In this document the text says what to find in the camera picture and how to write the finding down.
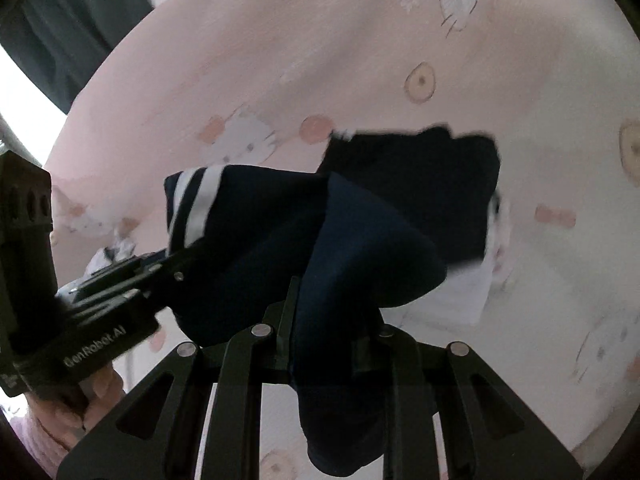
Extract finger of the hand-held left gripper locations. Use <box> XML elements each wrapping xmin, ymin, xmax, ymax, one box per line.
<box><xmin>56</xmin><ymin>257</ymin><xmax>201</xmax><ymax>319</ymax></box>
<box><xmin>82</xmin><ymin>250</ymin><xmax>174</xmax><ymax>290</ymax></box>

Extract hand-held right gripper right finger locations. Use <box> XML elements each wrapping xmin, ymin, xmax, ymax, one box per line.
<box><xmin>350</xmin><ymin>325</ymin><xmax>583</xmax><ymax>480</ymax></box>

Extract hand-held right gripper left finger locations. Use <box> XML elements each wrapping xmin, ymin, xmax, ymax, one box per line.
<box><xmin>56</xmin><ymin>276</ymin><xmax>302</xmax><ymax>480</ymax></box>

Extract navy pants with white stripes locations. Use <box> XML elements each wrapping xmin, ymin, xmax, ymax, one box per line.
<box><xmin>164</xmin><ymin>164</ymin><xmax>448</xmax><ymax>478</ymax></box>

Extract navy garment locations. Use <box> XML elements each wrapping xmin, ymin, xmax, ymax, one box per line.
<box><xmin>317</xmin><ymin>125</ymin><xmax>502</xmax><ymax>266</ymax></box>

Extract person's left forearm pink sleeve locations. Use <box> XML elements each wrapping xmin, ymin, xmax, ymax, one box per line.
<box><xmin>9</xmin><ymin>407</ymin><xmax>70</xmax><ymax>479</ymax></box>

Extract person's left hand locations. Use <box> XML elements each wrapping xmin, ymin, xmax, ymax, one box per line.
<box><xmin>22</xmin><ymin>365</ymin><xmax>125</xmax><ymax>441</ymax></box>

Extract white grey patterned garment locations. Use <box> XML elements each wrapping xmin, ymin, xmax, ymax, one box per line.
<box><xmin>84</xmin><ymin>234</ymin><xmax>139</xmax><ymax>277</ymax></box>

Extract white folded cloth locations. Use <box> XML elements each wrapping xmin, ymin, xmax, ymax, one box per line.
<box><xmin>395</xmin><ymin>195</ymin><xmax>512</xmax><ymax>326</ymax></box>

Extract dark curtain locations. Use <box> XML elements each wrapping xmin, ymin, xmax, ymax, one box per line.
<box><xmin>0</xmin><ymin>0</ymin><xmax>156</xmax><ymax>116</ymax></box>

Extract pink cat print bedsheet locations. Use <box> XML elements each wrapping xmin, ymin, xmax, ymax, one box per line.
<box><xmin>42</xmin><ymin>0</ymin><xmax>640</xmax><ymax>480</ymax></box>

